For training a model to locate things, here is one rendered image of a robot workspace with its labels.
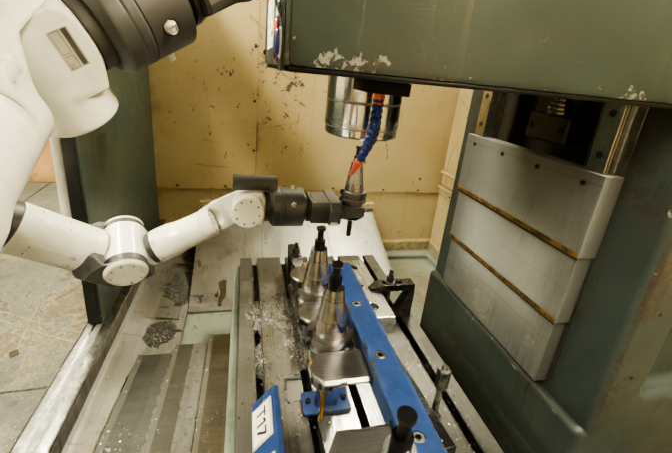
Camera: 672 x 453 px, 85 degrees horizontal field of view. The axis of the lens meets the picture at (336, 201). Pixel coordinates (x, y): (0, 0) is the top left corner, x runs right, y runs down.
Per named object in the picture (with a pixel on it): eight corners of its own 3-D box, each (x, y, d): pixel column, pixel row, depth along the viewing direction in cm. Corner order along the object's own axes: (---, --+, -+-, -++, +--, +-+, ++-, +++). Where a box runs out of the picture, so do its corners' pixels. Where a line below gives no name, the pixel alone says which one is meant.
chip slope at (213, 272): (181, 345, 127) (177, 279, 118) (201, 253, 188) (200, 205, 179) (417, 326, 149) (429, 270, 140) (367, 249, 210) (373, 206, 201)
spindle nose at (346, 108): (411, 142, 77) (420, 82, 73) (341, 141, 71) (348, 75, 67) (374, 129, 91) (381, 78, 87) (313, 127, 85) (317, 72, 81)
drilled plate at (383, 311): (304, 339, 89) (305, 322, 87) (290, 276, 115) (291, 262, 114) (392, 332, 94) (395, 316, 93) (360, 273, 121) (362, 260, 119)
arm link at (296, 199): (344, 195, 78) (288, 194, 75) (339, 236, 82) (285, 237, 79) (331, 178, 90) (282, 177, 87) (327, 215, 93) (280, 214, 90)
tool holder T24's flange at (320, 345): (358, 355, 50) (360, 340, 49) (316, 366, 47) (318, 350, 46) (339, 325, 55) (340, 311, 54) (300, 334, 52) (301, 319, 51)
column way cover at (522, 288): (532, 386, 87) (605, 177, 70) (436, 278, 131) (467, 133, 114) (549, 383, 88) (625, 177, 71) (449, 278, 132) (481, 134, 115)
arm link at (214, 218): (268, 216, 79) (209, 243, 77) (265, 206, 88) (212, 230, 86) (255, 189, 77) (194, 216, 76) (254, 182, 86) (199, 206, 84)
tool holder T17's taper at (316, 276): (331, 292, 59) (336, 254, 56) (304, 293, 58) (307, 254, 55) (327, 277, 63) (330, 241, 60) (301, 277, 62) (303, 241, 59)
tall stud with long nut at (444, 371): (430, 422, 75) (442, 372, 71) (424, 410, 78) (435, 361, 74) (442, 420, 76) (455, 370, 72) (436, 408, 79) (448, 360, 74)
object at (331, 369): (314, 390, 42) (314, 385, 42) (307, 357, 47) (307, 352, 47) (372, 384, 44) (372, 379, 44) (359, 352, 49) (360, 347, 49)
